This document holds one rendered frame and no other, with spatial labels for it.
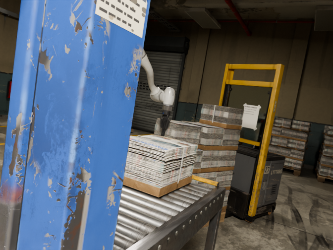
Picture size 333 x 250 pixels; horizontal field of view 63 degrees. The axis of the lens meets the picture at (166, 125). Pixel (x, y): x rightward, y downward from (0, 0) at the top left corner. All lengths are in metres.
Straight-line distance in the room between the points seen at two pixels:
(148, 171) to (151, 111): 8.88
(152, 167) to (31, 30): 1.08
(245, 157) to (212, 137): 0.91
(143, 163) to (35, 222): 1.07
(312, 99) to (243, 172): 5.53
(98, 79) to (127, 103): 0.04
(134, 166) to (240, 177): 2.42
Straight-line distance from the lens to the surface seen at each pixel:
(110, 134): 0.24
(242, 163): 3.58
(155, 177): 1.28
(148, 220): 1.09
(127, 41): 0.24
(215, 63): 9.39
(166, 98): 2.44
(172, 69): 9.91
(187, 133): 2.47
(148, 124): 10.19
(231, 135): 2.98
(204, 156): 2.72
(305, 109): 8.77
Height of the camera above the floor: 1.24
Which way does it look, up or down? 5 degrees down
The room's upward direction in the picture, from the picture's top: 9 degrees clockwise
